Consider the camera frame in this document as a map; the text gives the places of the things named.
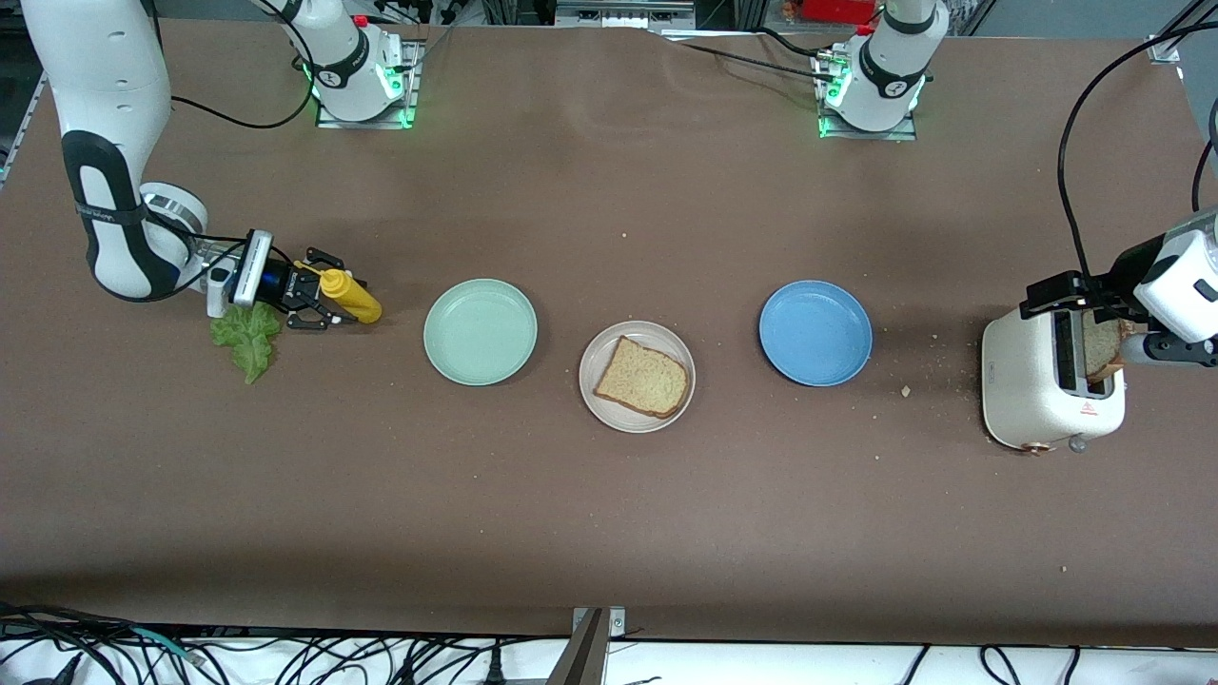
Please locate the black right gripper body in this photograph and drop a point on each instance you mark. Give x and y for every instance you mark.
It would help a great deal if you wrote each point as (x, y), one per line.
(286, 288)

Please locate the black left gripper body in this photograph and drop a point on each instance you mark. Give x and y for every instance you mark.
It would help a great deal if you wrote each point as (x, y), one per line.
(1104, 285)

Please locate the yellow mustard squeeze bottle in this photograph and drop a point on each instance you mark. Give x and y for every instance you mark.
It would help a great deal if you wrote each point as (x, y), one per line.
(357, 300)

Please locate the brown bread slice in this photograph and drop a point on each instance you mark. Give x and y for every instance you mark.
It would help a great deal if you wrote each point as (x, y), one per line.
(1104, 347)
(642, 379)

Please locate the green lettuce leaf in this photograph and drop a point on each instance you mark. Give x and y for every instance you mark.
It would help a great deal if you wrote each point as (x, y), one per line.
(249, 347)

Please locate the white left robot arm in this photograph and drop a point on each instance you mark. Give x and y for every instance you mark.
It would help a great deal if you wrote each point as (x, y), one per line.
(885, 109)

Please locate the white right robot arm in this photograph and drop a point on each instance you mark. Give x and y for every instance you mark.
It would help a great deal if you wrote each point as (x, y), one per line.
(105, 95)

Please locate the mint green plate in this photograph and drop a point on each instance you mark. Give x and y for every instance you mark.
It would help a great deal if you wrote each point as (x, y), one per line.
(481, 333)

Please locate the blue plate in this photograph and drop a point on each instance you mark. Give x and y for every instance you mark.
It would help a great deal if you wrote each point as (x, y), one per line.
(815, 333)

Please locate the beige plate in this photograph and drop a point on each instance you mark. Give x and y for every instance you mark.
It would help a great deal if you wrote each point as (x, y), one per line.
(609, 409)

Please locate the white toaster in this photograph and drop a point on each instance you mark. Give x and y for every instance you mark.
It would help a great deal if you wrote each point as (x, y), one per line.
(1018, 381)

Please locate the aluminium corner profile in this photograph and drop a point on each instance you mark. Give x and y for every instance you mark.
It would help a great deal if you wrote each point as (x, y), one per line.
(1175, 38)

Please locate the red box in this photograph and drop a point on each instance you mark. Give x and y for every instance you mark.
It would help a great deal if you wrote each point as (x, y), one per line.
(833, 9)

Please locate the grey metal beam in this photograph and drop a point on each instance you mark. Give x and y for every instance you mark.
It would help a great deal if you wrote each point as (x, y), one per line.
(580, 661)

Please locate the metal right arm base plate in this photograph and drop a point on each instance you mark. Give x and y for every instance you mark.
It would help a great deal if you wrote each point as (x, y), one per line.
(415, 95)

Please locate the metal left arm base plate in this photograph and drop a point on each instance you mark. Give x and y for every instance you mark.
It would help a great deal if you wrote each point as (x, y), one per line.
(866, 136)

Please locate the aluminium frame crossbar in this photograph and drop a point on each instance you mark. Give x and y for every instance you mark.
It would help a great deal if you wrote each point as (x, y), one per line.
(623, 11)

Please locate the silver table edge bracket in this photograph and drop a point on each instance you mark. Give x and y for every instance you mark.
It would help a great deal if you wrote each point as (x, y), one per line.
(618, 623)

